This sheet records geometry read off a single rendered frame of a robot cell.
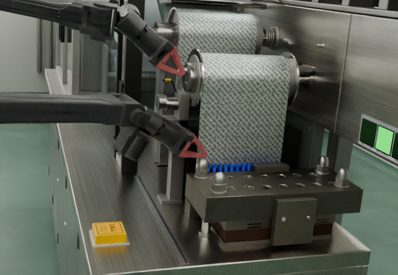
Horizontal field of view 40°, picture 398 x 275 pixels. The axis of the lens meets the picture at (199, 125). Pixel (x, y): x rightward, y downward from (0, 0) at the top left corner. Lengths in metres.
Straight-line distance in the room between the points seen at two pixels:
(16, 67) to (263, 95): 5.67
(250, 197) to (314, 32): 0.51
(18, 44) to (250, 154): 5.61
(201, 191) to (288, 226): 0.22
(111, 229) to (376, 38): 0.73
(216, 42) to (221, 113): 0.29
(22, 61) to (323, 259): 5.88
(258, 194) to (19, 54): 5.81
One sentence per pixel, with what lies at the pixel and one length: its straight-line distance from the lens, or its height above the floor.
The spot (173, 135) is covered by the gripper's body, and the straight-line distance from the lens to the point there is 1.32.
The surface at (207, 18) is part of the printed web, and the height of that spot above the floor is 1.39.
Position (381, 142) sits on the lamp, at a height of 1.18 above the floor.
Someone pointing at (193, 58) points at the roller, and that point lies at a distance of 1.39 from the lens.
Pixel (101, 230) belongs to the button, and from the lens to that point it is 1.28.
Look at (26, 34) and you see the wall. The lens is 6.85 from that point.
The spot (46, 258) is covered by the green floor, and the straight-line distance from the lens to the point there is 3.13.
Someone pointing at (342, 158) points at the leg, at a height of 1.00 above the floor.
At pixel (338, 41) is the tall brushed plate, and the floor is 1.37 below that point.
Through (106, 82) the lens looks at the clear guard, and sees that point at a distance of 2.35.
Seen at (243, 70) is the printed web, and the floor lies 1.28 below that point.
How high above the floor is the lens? 1.48
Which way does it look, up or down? 15 degrees down
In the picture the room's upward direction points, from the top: 4 degrees clockwise
